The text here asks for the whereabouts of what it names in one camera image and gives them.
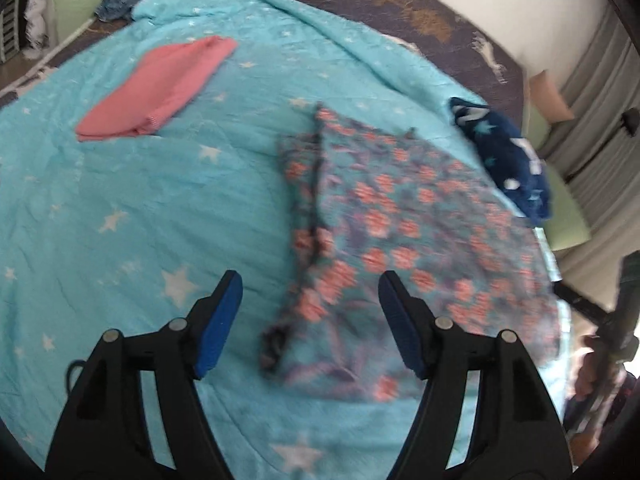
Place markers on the white fabric bundle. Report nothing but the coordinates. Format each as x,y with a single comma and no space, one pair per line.
36,15

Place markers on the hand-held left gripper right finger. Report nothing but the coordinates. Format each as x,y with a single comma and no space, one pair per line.
400,330

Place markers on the grey curtain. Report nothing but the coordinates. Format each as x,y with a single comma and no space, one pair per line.
600,85

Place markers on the turquoise star-print quilt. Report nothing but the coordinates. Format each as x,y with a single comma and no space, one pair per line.
125,185

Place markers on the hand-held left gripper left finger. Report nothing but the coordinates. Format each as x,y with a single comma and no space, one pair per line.
220,325

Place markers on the navy white-print fleece blanket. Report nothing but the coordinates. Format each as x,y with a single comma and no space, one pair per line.
510,160

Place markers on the green cushion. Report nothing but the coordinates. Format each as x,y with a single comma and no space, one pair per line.
534,130
75,7
567,215

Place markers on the floral long-sleeved garment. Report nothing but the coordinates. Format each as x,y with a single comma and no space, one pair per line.
400,200

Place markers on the person's right hand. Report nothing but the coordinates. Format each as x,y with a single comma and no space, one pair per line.
587,366

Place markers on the white slatted rack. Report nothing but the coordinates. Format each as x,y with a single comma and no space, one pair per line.
7,25

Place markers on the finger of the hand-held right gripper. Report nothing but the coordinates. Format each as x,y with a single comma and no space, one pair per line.
582,306

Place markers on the folded pink garment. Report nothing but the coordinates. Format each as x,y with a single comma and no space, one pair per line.
160,85

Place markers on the pink pillow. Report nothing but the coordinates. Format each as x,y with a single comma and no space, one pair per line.
550,97

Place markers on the dark deer-print mattress cover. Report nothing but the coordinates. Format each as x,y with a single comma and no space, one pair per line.
425,5

